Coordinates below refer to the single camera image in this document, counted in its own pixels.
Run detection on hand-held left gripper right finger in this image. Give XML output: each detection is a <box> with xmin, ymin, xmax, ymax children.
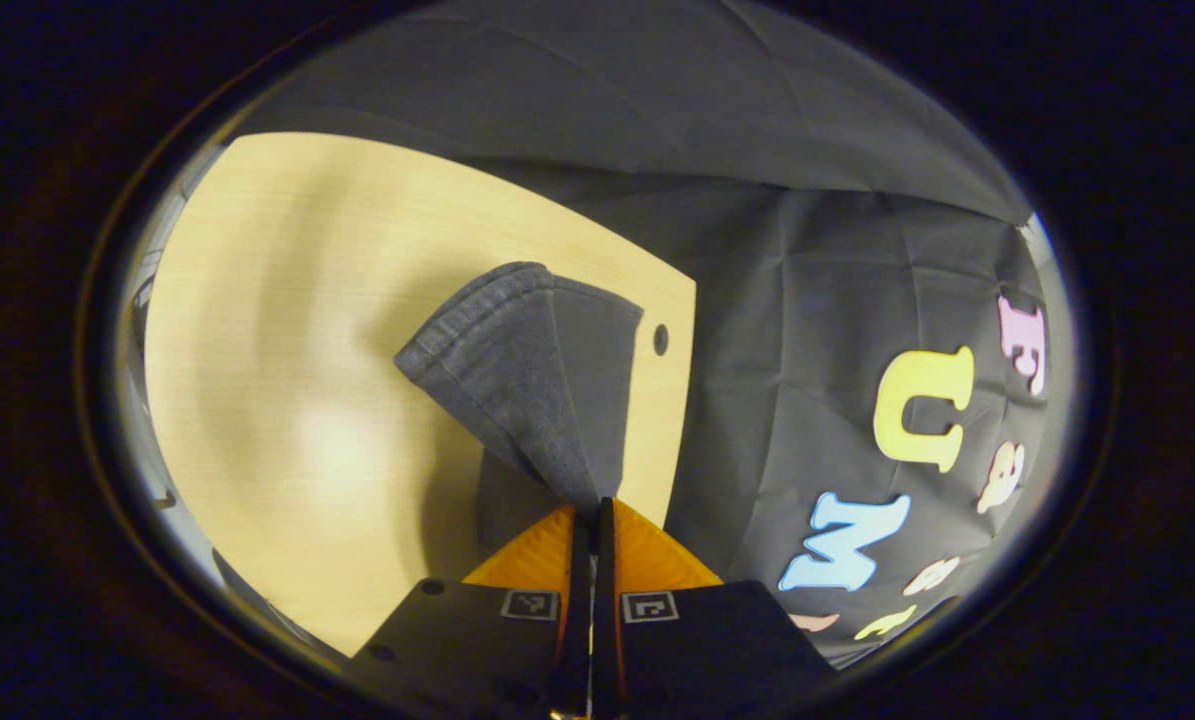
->
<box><xmin>593</xmin><ymin>496</ymin><xmax>840</xmax><ymax>719</ymax></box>

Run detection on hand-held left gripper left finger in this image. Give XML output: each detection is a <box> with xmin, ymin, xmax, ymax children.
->
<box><xmin>345</xmin><ymin>503</ymin><xmax>594</xmax><ymax>719</ymax></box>

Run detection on dark jeans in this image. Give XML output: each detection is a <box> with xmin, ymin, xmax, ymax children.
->
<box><xmin>394</xmin><ymin>261</ymin><xmax>646</xmax><ymax>521</ymax></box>

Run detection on black backdrop cloth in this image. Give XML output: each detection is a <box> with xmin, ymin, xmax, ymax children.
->
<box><xmin>227</xmin><ymin>0</ymin><xmax>1078</xmax><ymax>666</ymax></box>

